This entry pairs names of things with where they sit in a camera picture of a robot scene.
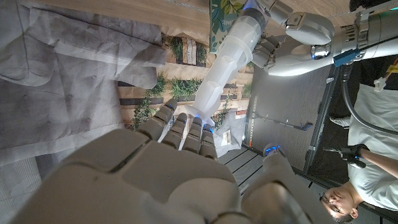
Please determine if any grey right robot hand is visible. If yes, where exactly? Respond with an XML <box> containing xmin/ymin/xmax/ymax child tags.
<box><xmin>12</xmin><ymin>98</ymin><xmax>330</xmax><ymax>224</ymax></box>

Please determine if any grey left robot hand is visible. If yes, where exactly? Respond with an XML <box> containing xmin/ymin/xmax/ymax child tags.
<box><xmin>248</xmin><ymin>0</ymin><xmax>346</xmax><ymax>77</ymax></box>

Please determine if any large clear plastic syringe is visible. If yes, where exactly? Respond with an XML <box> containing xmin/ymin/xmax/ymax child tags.
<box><xmin>185</xmin><ymin>7</ymin><xmax>268</xmax><ymax>125</ymax></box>

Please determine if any teal leaf print tissue box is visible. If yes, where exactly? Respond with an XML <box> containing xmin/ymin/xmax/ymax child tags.
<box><xmin>208</xmin><ymin>0</ymin><xmax>249</xmax><ymax>54</ymax></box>

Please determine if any dark metal lever bar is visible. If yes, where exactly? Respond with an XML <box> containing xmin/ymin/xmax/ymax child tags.
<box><xmin>254</xmin><ymin>112</ymin><xmax>313</xmax><ymax>131</ymax></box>

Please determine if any person in white shirt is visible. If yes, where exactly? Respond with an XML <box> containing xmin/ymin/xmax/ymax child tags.
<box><xmin>320</xmin><ymin>55</ymin><xmax>398</xmax><ymax>223</ymax></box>

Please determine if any black handheld controller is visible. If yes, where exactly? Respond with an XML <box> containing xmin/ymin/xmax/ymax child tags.
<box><xmin>323</xmin><ymin>143</ymin><xmax>371</xmax><ymax>169</ymax></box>

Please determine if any left wrist camera blue mount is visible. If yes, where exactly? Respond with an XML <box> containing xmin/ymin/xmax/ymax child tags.
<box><xmin>333</xmin><ymin>48</ymin><xmax>364</xmax><ymax>68</ymax></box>

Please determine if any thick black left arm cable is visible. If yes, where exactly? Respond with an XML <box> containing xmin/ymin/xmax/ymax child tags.
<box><xmin>340</xmin><ymin>62</ymin><xmax>398</xmax><ymax>136</ymax></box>

